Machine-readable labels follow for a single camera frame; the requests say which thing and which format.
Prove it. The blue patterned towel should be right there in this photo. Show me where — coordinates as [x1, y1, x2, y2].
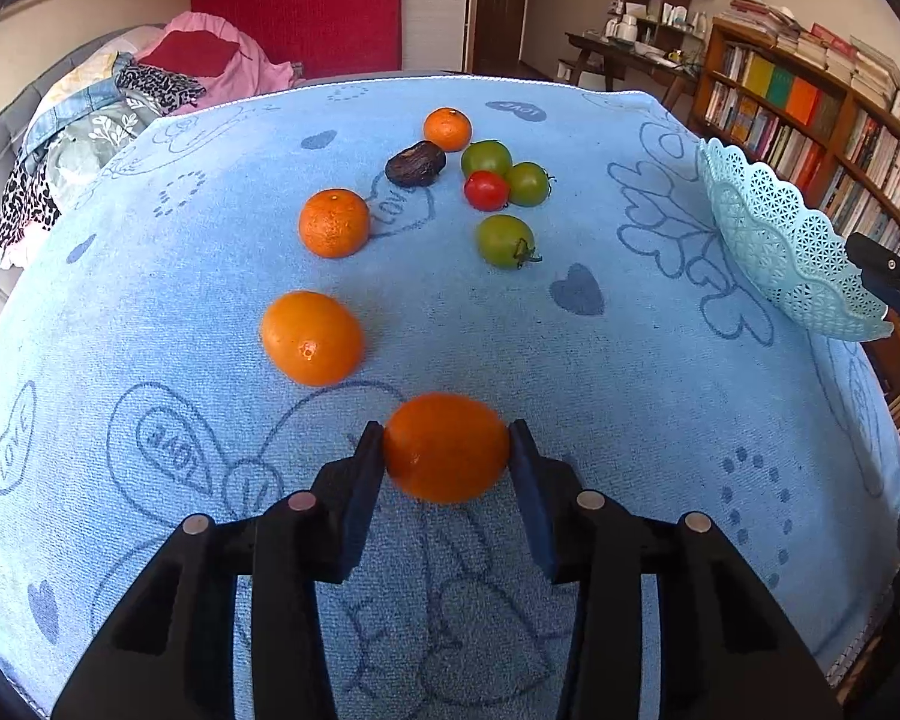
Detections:
[0, 76, 900, 712]

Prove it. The small red tomato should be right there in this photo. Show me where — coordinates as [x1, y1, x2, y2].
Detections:
[463, 171, 510, 213]

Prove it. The dark purple wrinkled fruit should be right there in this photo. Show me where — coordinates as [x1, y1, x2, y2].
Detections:
[385, 140, 447, 188]

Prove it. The small desk shelf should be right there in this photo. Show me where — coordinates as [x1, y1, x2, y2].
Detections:
[622, 0, 710, 54]

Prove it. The wooden desk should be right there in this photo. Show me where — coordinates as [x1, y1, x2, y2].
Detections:
[566, 32, 697, 112]

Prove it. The light blue lattice basket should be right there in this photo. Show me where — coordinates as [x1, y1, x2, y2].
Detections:
[696, 138, 893, 343]

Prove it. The pile of clothes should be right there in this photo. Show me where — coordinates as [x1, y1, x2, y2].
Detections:
[0, 11, 302, 271]

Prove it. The grey bed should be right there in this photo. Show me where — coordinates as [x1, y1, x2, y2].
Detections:
[0, 23, 167, 317]

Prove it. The green tomato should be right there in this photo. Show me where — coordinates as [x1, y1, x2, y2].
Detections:
[476, 215, 541, 270]
[461, 140, 512, 177]
[505, 161, 551, 206]

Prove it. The dark wooden door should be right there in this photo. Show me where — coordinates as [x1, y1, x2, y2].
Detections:
[471, 0, 526, 75]

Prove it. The wooden bookshelf with books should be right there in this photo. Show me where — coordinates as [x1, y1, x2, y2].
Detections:
[689, 0, 900, 467]

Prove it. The bumpy mandarin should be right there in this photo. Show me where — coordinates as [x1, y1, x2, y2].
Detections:
[297, 188, 370, 259]

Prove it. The oval orange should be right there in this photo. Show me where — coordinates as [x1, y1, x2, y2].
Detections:
[260, 291, 364, 387]

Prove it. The small mandarin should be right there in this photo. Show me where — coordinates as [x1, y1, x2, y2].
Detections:
[422, 107, 473, 153]

